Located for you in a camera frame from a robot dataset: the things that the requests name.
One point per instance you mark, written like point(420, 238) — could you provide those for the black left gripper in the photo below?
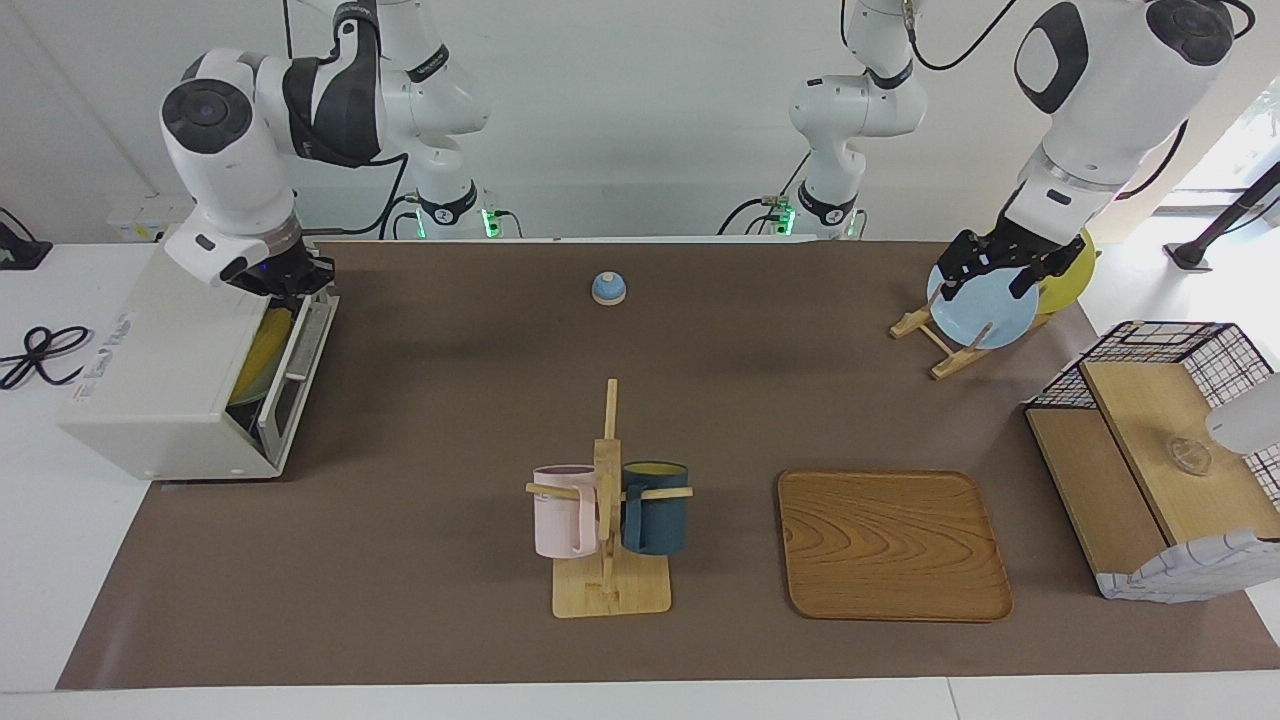
point(1010, 250)

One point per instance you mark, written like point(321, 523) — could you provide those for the yellow plate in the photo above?
point(1070, 282)

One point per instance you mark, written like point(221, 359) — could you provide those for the white power strip box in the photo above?
point(135, 225)

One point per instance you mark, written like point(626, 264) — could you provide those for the black clamp mount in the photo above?
point(20, 255)

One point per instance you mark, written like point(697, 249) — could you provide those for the wooden plate rack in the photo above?
point(950, 365)

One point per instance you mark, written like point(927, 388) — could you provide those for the toaster oven glass door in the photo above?
point(300, 350)

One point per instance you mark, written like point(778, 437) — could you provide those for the light green plate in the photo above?
point(287, 322)

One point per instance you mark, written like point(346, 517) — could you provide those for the wooden serving tray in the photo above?
point(890, 550)

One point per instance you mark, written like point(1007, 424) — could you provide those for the white rounded blurry fixture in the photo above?
point(1250, 420)

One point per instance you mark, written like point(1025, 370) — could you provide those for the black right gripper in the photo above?
point(285, 272)

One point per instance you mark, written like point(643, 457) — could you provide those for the wooden mug tree stand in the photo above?
point(610, 595)

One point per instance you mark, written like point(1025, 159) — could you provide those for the light blue plate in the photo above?
point(985, 315)

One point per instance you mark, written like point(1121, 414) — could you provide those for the white checked fabric liner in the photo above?
point(1180, 575)

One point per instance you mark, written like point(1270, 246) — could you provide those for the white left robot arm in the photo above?
point(1110, 100)

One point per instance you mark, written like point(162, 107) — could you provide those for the small blue dome bell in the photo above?
point(608, 290)

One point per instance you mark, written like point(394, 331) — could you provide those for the yellow corn cob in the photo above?
point(258, 360)

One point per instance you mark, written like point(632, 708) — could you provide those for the pink mug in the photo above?
point(560, 520)

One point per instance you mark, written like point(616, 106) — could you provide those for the brown table mat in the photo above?
point(400, 550)

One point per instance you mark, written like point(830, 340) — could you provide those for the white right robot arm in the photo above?
point(230, 170)

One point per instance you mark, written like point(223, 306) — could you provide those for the white toaster oven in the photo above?
point(150, 360)

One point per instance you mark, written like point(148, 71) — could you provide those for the black stand leg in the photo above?
point(1190, 255)

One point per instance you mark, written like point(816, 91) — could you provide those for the dark blue mug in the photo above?
point(655, 520)

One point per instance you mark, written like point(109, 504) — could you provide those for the small clear glass dish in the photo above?
point(1190, 457)

